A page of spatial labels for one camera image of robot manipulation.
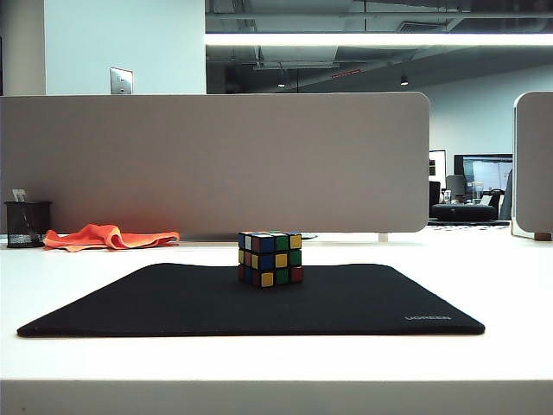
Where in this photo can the black mesh pen holder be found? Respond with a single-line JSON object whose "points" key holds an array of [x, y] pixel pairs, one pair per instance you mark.
{"points": [[25, 225]]}

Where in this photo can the dark computer monitor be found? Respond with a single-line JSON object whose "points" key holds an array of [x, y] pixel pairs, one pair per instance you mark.
{"points": [[486, 171]]}

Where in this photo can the brown divider foot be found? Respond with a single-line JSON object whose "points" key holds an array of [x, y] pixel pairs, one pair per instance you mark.
{"points": [[542, 236]]}

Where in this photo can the black round ottoman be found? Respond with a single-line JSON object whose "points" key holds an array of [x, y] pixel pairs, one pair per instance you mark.
{"points": [[462, 212]]}

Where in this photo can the large beige desk divider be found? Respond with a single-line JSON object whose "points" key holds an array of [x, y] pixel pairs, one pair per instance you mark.
{"points": [[216, 164]]}

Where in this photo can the multicoloured Rubik's cube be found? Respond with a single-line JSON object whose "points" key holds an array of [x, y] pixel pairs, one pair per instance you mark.
{"points": [[270, 259]]}

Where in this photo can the small beige desk divider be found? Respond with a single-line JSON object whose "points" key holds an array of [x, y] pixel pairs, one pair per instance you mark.
{"points": [[534, 164]]}

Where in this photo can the white divider mounting bracket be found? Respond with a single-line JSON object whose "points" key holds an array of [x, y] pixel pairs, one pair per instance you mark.
{"points": [[383, 237]]}

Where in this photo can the black rectangular mouse pad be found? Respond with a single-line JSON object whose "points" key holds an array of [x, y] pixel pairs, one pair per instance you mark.
{"points": [[255, 307]]}

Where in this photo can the white-framed display screen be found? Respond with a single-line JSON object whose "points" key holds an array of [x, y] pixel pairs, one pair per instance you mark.
{"points": [[437, 166]]}

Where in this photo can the orange cloth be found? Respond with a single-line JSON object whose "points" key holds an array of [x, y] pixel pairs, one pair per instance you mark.
{"points": [[108, 237]]}

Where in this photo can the silver wall switch plate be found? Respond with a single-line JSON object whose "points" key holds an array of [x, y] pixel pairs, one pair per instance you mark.
{"points": [[121, 81]]}

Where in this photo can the long ceiling light strip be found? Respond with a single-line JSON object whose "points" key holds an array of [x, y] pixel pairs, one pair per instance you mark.
{"points": [[376, 39]]}

